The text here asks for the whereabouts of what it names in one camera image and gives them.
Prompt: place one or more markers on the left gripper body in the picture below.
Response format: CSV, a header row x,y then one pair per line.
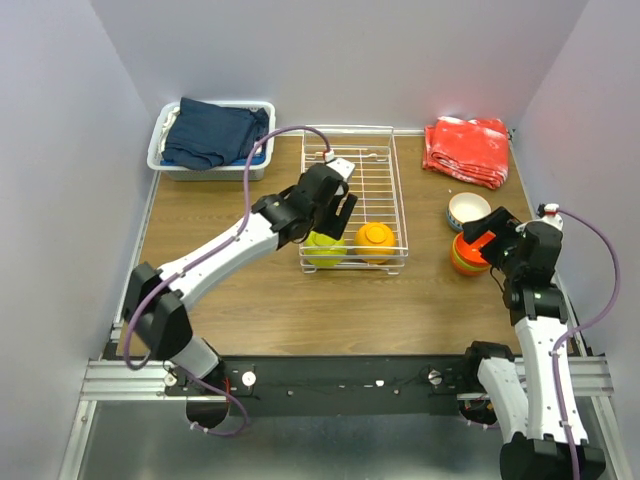
x,y
322,217

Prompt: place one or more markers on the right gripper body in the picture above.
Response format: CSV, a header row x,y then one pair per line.
x,y
500,252

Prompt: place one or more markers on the lime green bowl front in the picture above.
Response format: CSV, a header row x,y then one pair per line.
x,y
323,251

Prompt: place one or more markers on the lime green bowl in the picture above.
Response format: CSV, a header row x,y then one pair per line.
x,y
323,251
453,248

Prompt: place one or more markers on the white black striped bowl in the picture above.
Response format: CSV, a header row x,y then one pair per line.
x,y
467,207

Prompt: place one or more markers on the yellow orange bowl front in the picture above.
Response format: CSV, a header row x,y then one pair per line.
x,y
375,242

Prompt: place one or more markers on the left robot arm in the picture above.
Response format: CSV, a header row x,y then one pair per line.
x,y
157,300

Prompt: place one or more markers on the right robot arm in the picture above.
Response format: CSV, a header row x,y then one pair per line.
x,y
543,435

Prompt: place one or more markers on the white plastic laundry basket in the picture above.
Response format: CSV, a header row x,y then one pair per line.
x,y
234,172

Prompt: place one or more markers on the red white folded towel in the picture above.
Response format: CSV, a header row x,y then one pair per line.
x,y
474,151

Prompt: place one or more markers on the dark blue jeans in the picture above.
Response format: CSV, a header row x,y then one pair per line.
x,y
205,136

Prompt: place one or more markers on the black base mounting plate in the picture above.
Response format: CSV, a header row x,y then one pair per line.
x,y
270,386

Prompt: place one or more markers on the white cloth in basket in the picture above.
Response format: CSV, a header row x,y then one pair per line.
x,y
166,127

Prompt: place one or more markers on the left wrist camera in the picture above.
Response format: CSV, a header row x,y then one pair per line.
x,y
339,165

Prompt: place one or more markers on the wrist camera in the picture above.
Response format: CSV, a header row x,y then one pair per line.
x,y
339,165
549,213

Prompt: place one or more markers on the white wire dish rack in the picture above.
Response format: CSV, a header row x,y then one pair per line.
x,y
376,182

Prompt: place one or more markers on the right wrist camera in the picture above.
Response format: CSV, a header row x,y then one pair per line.
x,y
549,213

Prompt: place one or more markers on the aluminium frame rail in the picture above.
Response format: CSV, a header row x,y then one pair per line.
x,y
107,380

